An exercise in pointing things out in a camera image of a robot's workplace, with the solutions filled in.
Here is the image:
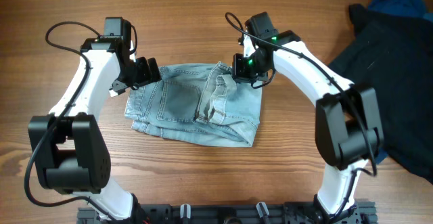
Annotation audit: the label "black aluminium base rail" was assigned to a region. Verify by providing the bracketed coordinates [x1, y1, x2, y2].
[76, 201, 378, 224]

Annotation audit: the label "dark blue garment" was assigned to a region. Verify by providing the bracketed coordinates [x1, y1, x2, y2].
[367, 0, 432, 168]

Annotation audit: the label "light blue denim shorts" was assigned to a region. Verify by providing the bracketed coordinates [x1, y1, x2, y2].
[124, 62, 262, 148]

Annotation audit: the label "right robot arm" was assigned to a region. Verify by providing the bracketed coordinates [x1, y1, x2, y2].
[225, 12, 384, 223]

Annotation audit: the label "black garment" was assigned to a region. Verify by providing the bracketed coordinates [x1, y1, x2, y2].
[329, 4, 432, 181]

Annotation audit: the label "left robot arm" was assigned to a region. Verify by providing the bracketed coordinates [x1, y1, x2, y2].
[24, 17, 161, 223]

